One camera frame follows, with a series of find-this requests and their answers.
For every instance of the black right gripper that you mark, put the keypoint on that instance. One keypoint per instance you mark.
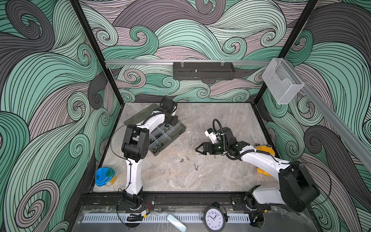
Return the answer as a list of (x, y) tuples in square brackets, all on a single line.
[(205, 145)]

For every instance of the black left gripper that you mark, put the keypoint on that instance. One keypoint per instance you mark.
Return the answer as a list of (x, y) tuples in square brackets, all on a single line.
[(175, 118)]

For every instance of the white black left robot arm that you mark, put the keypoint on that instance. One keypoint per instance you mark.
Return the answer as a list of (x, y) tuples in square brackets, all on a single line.
[(135, 147)]

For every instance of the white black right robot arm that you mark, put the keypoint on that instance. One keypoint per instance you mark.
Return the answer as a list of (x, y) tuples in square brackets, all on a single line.
[(297, 189)]

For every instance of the grey compartment organizer box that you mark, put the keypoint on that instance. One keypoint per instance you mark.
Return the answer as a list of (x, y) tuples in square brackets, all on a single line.
[(163, 135)]

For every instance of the yellow frog plush toy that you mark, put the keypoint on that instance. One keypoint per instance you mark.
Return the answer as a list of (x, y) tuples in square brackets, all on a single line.
[(267, 150)]

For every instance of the white round clock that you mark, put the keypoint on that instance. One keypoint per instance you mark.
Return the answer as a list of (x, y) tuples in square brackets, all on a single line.
[(214, 220)]

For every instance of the white oblong remote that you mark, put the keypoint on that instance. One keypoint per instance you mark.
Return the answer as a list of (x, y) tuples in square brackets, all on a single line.
[(176, 223)]

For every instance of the blue lid fruit cup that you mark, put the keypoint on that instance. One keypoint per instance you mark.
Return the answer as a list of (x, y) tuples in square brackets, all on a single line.
[(105, 176)]

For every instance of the black wall tray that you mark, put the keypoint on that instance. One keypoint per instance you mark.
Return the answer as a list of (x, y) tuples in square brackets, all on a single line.
[(203, 71)]

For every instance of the aluminium rail bar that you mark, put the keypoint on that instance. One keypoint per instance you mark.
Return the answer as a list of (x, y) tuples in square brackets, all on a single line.
[(171, 62)]

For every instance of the clear plastic wall holder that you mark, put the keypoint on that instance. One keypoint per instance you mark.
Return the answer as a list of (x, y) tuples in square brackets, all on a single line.
[(282, 80)]

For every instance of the white perforated cable duct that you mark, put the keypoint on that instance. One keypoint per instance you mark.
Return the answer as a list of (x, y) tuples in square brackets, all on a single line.
[(159, 218)]

